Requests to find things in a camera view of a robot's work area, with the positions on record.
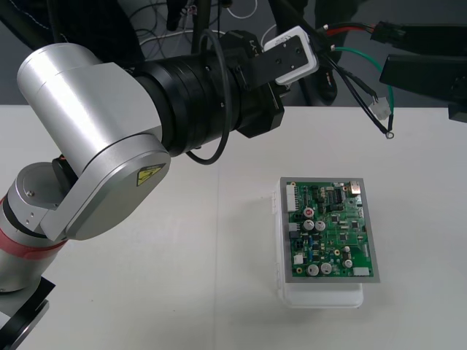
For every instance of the person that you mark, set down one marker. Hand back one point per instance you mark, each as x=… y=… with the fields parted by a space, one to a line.
x=328 y=87

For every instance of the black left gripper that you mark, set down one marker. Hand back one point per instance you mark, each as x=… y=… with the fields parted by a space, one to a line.
x=261 y=109

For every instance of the pale grey left wrist camera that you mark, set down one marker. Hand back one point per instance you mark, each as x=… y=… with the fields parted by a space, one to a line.
x=292 y=54

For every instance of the green circuit board grey frame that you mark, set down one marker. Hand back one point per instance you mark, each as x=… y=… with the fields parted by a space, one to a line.
x=328 y=233

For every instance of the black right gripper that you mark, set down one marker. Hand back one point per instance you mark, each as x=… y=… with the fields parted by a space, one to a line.
x=458 y=113

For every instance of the black tripod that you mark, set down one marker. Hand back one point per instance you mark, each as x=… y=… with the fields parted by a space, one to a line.
x=200 y=18

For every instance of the silver and black left arm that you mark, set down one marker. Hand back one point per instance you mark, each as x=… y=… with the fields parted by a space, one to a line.
x=91 y=109

